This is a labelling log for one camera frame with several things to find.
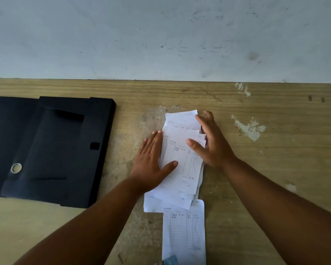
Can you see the person's left hand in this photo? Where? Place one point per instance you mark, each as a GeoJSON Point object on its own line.
{"type": "Point", "coordinates": [147, 171]}

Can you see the person's right hand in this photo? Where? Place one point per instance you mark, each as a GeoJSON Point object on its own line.
{"type": "Point", "coordinates": [216, 149]}

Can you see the person's right thumb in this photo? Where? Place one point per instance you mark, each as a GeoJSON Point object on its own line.
{"type": "Point", "coordinates": [195, 147]}

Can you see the person's left thumb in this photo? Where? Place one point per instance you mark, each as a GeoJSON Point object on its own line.
{"type": "Point", "coordinates": [168, 168]}

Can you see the person's left middle finger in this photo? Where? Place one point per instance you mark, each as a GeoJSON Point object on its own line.
{"type": "Point", "coordinates": [152, 147]}

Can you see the person's left little finger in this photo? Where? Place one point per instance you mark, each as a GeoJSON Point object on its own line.
{"type": "Point", "coordinates": [142, 150]}

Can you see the pile of white paper receipts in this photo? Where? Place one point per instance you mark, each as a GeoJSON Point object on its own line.
{"type": "Point", "coordinates": [182, 173]}

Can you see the person's left forearm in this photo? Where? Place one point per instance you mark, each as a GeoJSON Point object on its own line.
{"type": "Point", "coordinates": [93, 229]}

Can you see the person's right forearm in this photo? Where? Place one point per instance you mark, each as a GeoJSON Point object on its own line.
{"type": "Point", "coordinates": [281, 209]}

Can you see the single white receipt sheet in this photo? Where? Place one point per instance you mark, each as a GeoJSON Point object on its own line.
{"type": "Point", "coordinates": [183, 234]}

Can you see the black plastic file box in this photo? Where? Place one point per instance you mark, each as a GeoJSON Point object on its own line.
{"type": "Point", "coordinates": [49, 151]}

